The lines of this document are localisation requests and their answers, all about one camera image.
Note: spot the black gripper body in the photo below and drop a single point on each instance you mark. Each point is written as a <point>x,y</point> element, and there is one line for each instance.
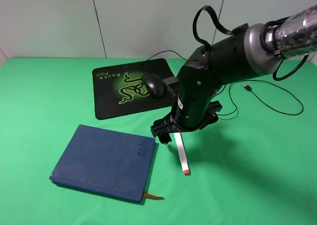
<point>197,85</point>

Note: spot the black green snake mouse pad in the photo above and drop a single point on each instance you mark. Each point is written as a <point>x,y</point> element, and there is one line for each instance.
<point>119,90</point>

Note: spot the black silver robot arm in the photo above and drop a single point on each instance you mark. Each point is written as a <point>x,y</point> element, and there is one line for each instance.
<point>248,52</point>

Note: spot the blue hardcover notebook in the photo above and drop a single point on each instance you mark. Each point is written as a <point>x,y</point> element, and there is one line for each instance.
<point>107,163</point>

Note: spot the white marker pen orange ends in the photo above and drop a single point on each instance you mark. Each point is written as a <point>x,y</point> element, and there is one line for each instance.
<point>182,153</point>

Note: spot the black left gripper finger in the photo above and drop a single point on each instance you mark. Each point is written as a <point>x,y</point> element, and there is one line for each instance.
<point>164,138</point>

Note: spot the black computer mouse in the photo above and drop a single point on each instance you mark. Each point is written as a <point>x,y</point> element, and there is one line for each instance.
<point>154,84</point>

